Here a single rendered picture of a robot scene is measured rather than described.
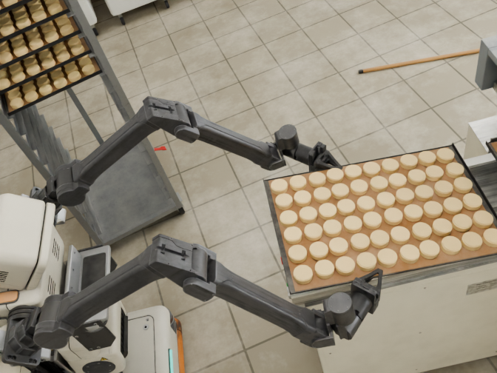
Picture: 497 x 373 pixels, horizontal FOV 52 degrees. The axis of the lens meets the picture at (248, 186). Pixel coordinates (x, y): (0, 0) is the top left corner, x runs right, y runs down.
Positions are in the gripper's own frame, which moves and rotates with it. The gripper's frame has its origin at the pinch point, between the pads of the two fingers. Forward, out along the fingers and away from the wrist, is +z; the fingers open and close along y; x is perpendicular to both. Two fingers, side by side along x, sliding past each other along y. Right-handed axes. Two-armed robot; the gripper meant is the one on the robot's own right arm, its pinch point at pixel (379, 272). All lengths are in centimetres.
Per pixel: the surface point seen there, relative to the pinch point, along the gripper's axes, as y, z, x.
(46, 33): 20, 17, 149
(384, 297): -17.7, 3.2, -1.3
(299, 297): -9.8, -13.0, 16.7
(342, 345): -45.0, -5.6, 7.5
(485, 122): -8, 75, -2
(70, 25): 21, 24, 141
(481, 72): 16, 69, 2
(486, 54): 23, 68, 2
